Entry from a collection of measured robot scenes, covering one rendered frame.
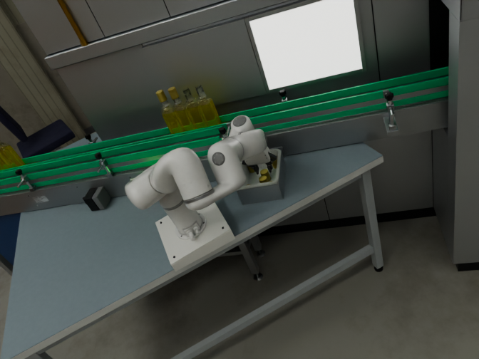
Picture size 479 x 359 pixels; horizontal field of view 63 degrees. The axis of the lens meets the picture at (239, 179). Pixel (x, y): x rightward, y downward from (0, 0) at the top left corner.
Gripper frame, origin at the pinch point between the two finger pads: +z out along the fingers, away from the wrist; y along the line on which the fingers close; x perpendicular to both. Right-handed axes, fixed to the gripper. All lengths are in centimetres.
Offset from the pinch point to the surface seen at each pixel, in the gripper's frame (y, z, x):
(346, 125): -33.9, 2.1, -17.5
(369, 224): -37, 47, 5
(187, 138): 33.6, -7.2, -17.1
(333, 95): -30.4, -4.8, -28.7
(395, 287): -45, 80, 23
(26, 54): 263, 32, -207
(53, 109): 270, 87, -187
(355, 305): -25, 77, 32
